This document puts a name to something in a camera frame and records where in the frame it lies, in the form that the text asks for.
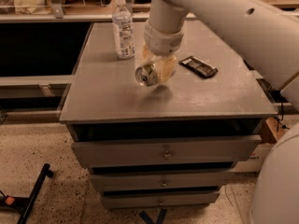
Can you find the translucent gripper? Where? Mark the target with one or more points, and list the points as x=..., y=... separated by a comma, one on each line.
x=162, y=42

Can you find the silver green 7up can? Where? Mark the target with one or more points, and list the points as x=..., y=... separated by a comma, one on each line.
x=146, y=75

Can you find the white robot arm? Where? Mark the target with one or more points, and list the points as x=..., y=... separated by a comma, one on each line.
x=269, y=41

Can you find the black snack bar packet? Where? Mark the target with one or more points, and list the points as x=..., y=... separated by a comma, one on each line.
x=199, y=67

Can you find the clear plastic water bottle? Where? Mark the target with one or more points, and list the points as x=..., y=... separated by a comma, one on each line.
x=122, y=23

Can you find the grey drawer cabinet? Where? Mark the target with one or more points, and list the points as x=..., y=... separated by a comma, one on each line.
x=105, y=103

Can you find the top grey drawer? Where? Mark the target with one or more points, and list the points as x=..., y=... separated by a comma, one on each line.
x=143, y=152

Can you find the grey drawer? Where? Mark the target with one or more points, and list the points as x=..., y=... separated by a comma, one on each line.
x=143, y=152
x=161, y=199
x=161, y=180

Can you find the middle grey drawer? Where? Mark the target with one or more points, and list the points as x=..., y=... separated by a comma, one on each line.
x=161, y=180

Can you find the cardboard box with white side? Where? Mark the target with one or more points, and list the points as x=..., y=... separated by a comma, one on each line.
x=270, y=133

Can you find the bottom grey drawer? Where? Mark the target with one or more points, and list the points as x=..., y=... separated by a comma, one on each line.
x=161, y=199

